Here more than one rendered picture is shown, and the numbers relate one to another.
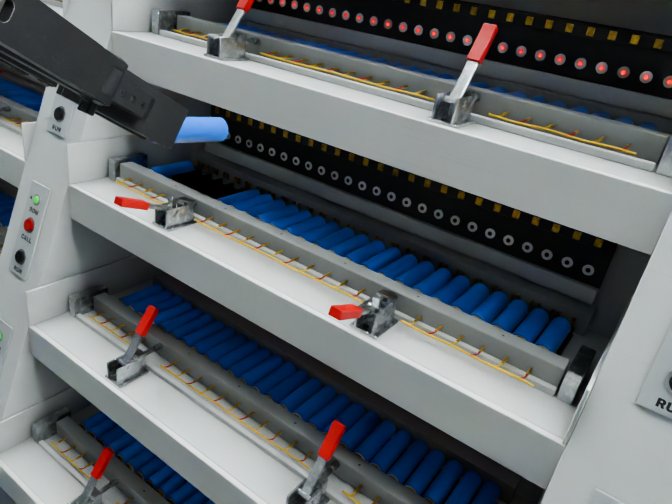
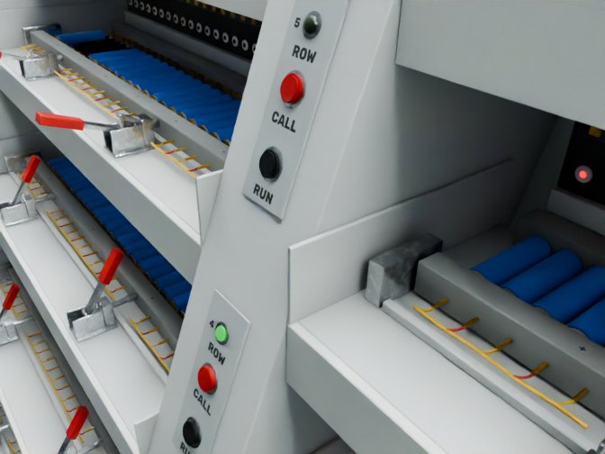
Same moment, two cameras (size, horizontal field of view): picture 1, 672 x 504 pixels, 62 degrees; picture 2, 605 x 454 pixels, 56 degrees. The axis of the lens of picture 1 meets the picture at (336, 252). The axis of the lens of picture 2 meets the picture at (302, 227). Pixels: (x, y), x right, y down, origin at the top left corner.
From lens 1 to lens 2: 0.36 m
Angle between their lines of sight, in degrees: 19
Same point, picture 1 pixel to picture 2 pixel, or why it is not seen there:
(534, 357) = not seen: hidden behind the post
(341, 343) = (97, 165)
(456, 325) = (192, 145)
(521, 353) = not seen: hidden behind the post
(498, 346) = (215, 162)
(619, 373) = (236, 162)
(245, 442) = (79, 275)
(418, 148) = not seen: outside the picture
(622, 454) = (233, 250)
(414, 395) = (134, 210)
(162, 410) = (28, 245)
